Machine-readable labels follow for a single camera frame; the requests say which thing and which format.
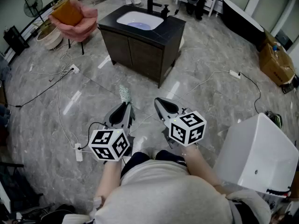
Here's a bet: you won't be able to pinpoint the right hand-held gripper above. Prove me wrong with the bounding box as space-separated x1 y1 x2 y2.
154 97 207 149

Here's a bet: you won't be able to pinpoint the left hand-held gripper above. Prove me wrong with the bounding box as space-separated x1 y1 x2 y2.
88 101 136 162

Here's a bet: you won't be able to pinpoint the green scouring sponge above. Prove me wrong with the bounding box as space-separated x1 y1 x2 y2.
118 84 132 105

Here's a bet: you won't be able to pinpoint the large blue plate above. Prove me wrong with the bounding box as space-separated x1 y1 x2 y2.
127 21 151 30

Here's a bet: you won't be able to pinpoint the person's right forearm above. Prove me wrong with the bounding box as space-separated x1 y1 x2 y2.
181 145 226 197

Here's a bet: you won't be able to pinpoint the person's left forearm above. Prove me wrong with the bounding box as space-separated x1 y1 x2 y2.
94 159 122 204

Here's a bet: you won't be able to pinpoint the person's black trousers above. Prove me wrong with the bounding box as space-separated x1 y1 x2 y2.
120 149 187 179

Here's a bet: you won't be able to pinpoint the long white power strip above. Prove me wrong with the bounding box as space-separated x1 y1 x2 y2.
74 143 84 162

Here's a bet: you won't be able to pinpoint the dark vanity cabinet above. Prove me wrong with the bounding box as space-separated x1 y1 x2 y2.
97 5 187 89

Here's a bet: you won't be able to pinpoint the person's grey sweatshirt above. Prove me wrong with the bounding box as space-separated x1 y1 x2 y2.
62 159 271 224

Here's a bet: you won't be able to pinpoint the pink armchair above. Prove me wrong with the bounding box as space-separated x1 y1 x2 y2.
48 0 99 55

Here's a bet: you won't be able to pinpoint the white sink basin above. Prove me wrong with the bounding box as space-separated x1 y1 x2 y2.
116 11 164 31

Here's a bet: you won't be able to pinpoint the black soap dispenser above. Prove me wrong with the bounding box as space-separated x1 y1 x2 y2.
160 4 171 18

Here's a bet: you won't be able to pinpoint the white ceramic tub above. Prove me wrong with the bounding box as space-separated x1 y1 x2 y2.
214 112 292 198

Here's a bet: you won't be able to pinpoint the beige round basket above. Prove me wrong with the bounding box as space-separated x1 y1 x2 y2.
36 23 64 50

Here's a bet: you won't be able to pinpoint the black faucet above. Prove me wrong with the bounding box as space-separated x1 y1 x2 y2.
147 0 163 15

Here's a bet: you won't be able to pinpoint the green black device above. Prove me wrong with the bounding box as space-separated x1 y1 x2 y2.
265 111 283 128

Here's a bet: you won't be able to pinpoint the orange cushion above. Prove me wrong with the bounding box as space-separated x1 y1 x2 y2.
50 0 84 27

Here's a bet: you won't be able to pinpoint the cardboard box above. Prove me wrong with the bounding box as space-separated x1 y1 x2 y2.
258 43 296 86

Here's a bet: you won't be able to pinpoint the black bathtub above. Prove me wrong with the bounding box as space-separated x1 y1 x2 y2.
221 0 266 52

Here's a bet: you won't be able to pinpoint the black side cabinet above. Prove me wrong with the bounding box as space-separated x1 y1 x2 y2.
3 25 30 56

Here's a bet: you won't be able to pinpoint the black standing fan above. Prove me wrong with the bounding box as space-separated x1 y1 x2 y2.
23 0 45 24

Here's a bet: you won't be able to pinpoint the tangled white cable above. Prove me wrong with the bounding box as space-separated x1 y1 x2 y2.
29 46 73 77

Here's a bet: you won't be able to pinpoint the black power cable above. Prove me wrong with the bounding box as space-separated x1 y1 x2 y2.
238 71 262 114
4 69 73 108

